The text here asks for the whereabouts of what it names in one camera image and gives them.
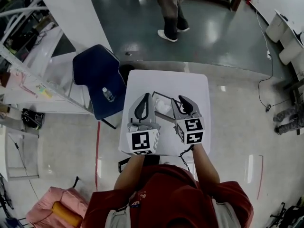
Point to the clear water bottle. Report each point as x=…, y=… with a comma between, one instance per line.
x=108, y=95

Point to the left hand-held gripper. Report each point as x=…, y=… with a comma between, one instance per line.
x=140, y=141

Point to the white curved desk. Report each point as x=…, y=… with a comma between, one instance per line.
x=278, y=25

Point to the red floor tape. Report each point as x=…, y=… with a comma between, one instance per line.
x=97, y=155
x=261, y=174

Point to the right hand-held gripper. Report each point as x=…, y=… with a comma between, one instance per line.
x=193, y=125

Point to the yellow green toy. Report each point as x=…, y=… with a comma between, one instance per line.
x=44, y=91

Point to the pink padded bag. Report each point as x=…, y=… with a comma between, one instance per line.
x=42, y=208

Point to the dark blue chair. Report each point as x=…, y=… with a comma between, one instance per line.
x=95, y=70

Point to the orange roll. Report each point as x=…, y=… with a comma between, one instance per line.
x=67, y=214

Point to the person's red shirt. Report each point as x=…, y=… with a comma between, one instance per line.
x=171, y=198

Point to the white metal shelf rack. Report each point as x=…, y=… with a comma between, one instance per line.
x=47, y=89

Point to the person's black trousers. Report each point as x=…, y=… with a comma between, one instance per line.
x=150, y=160

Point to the person's right forearm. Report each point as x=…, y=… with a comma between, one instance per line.
x=205, y=165

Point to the person's left forearm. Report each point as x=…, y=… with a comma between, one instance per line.
x=129, y=172

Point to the white square table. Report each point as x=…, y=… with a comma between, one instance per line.
x=166, y=79

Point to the white metal frame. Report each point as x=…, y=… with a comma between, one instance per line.
x=35, y=155

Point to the black equipment pile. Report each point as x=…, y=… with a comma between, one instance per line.
x=292, y=216

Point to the black table frame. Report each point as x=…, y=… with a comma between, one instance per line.
x=121, y=165

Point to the pink toy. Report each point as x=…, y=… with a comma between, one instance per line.
x=21, y=84

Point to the clear plastic bag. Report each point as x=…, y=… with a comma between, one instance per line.
x=162, y=106

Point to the dark box with white inside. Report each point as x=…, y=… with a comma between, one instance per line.
x=161, y=94

